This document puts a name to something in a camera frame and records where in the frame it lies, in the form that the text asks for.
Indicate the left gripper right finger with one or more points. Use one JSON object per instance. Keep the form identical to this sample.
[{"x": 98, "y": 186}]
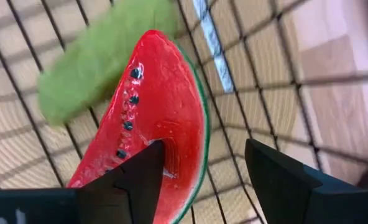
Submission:
[{"x": 280, "y": 186}]

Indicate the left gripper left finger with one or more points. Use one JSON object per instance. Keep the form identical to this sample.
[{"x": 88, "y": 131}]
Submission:
[{"x": 131, "y": 186}]

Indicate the round tan woven placemat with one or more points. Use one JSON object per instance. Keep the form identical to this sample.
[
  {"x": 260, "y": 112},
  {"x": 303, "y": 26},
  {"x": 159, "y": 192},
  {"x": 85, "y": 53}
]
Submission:
[{"x": 16, "y": 149}]

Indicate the green cucumber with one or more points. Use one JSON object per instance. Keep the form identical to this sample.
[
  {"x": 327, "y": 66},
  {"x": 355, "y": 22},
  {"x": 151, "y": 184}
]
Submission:
[{"x": 97, "y": 62}]

